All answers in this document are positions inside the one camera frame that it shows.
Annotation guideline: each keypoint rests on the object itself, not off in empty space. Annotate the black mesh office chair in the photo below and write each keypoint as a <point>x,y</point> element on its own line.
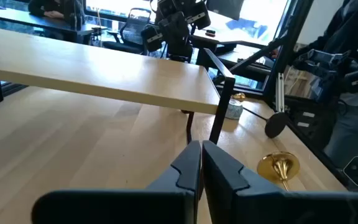
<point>132,31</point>

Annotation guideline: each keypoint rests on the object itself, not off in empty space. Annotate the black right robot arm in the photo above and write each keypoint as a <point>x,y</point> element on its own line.
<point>176,31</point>

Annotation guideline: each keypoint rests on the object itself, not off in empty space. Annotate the person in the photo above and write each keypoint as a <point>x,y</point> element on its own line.
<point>353,133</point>
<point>54,9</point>

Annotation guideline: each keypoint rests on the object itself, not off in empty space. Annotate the teal patterned candle tin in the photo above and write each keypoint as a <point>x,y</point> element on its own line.
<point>234,109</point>

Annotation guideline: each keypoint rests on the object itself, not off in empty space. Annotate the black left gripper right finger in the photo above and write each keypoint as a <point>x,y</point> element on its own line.
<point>259,205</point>

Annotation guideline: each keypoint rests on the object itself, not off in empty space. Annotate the black candlestick holder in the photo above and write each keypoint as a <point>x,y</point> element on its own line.
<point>275,125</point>

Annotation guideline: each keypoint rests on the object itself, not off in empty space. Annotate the wooden shelf with black frame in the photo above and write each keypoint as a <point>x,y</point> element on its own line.
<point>89,71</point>

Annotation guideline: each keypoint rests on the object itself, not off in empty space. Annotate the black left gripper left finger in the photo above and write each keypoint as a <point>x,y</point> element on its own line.
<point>120,205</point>

